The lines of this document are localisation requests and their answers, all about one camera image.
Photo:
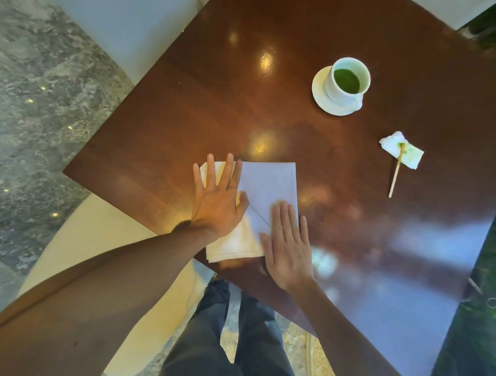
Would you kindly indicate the person's right hand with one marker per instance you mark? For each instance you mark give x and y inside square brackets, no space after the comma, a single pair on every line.
[288,259]

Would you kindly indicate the person's left hand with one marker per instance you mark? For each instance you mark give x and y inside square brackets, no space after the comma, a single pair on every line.
[215,207]

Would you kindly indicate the person's left middle finger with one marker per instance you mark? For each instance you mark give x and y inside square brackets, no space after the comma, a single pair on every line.
[226,172]

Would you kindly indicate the person's right thumb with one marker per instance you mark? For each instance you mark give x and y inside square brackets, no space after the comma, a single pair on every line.
[266,250]

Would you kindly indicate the person's left thumb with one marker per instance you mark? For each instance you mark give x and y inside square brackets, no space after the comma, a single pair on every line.
[242,203]

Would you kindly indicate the person's right middle finger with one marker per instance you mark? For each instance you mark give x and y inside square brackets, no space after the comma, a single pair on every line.
[287,220]

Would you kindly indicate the person's right little finger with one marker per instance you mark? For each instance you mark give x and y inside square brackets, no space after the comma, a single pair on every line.
[304,232]

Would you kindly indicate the person's left little finger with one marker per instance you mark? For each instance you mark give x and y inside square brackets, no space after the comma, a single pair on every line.
[198,180]

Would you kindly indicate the white cloth napkin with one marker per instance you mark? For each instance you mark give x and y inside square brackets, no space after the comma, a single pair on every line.
[267,182]

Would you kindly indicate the person's left forearm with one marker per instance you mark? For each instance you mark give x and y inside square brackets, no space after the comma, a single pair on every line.
[97,306]

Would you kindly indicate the person's right forearm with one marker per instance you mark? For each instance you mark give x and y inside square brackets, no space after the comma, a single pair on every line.
[341,337]

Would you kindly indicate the person's right leg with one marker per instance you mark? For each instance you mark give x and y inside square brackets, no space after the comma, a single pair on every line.
[259,341]

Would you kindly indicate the person's leg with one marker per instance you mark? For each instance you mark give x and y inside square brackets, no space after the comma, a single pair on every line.
[259,341]
[201,337]

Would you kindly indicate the thin wooden stirring stick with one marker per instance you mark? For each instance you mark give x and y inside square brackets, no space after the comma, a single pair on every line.
[396,174]

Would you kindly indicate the person's left leg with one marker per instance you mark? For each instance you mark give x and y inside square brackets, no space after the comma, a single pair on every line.
[201,337]

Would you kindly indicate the cream round chair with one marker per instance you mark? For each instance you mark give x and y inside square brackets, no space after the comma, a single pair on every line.
[93,236]

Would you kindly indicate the white ceramic saucer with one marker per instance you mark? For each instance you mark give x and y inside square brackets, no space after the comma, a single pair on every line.
[319,95]

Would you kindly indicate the crumpled green-stained white tissue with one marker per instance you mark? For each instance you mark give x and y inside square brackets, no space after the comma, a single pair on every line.
[412,155]

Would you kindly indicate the white ceramic cup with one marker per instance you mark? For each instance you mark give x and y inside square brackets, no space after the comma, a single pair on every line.
[337,91]

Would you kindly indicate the green tea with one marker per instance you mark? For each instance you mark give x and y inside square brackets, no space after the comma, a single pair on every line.
[347,80]

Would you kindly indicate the white upholstered chair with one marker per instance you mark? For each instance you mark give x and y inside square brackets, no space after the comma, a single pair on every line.
[445,9]
[135,31]

